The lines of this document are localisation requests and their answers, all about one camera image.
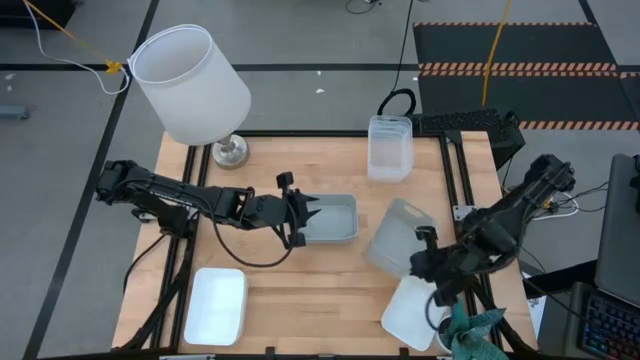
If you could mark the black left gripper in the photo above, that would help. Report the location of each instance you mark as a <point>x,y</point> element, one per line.
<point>292,215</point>

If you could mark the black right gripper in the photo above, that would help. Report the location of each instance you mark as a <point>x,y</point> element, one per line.
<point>450,265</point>

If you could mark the grey plastic basket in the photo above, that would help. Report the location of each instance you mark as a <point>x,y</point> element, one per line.
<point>335,220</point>
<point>395,240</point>

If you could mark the white lid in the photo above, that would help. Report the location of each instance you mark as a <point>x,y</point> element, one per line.
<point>215,305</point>

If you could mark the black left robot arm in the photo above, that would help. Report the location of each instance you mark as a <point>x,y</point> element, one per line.
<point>175,192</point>

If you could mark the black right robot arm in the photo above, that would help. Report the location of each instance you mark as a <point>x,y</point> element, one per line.
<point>525,200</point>

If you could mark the green plant in white pot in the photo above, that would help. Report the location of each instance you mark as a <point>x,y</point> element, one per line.
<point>470,340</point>

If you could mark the white paper sheet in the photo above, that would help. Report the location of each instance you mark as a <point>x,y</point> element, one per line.
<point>536,310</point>

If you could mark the black perforated computer case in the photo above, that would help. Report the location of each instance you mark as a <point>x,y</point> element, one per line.
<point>475,125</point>

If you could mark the white table lamp silver base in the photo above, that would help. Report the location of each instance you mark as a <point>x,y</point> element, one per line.
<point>190,85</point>

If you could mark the black backlit keyboard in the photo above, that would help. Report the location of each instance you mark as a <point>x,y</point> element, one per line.
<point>610,330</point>

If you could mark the black hazard-striped floor mat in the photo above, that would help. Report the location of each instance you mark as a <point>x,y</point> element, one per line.
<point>525,45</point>

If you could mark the grey floor box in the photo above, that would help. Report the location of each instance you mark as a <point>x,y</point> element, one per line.
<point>12,112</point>

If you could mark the black cabinet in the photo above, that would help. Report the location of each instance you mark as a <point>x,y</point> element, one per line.
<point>30,12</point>

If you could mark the black aluminium table frame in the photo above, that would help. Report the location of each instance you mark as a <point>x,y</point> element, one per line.
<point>310,133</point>

